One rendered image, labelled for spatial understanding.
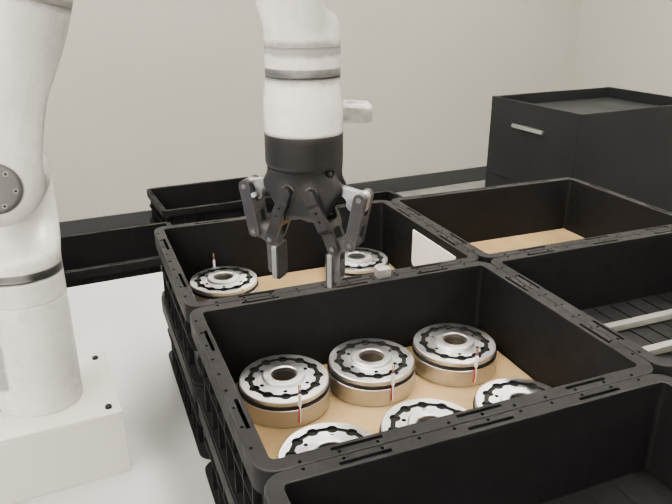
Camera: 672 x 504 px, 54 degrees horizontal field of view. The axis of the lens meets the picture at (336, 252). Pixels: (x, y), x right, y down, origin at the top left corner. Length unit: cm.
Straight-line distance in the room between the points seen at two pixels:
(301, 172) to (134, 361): 62
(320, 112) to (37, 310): 42
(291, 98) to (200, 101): 326
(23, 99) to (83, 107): 300
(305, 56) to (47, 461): 57
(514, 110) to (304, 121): 196
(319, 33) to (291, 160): 11
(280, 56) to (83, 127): 320
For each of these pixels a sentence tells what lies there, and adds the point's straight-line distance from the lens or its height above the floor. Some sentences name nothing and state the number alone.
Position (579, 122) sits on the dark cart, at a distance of 229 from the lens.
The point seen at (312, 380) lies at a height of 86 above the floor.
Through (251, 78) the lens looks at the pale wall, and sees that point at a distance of 392.
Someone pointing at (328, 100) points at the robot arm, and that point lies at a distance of 60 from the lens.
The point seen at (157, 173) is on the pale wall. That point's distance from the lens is 387.
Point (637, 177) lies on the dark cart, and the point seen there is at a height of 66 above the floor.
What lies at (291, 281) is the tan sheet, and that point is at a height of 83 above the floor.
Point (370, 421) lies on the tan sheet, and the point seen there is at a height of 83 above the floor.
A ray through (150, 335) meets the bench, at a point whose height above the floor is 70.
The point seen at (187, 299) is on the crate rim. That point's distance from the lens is 79.
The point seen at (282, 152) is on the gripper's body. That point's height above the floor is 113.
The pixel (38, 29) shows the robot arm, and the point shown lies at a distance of 75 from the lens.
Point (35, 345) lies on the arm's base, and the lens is 84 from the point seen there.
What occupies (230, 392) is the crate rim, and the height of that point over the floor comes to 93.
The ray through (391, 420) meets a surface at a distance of 69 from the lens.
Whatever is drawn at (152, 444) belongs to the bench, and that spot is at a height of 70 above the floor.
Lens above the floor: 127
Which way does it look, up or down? 22 degrees down
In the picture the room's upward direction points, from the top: straight up
